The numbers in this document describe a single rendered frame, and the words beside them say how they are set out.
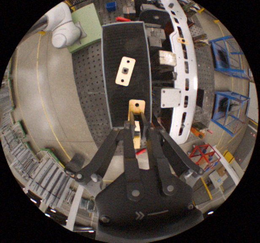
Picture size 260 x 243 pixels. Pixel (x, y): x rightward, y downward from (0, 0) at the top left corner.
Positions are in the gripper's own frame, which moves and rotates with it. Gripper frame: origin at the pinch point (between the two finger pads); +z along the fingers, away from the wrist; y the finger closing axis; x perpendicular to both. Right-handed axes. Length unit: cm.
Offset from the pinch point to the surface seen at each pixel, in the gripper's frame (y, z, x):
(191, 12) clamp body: 42, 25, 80
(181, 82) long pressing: 25.9, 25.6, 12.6
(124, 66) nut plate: -3.9, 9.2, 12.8
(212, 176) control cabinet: 835, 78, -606
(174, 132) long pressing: 29.8, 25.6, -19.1
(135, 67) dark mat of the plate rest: -0.6, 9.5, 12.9
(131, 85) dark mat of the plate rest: -1.6, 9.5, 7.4
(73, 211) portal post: -146, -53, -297
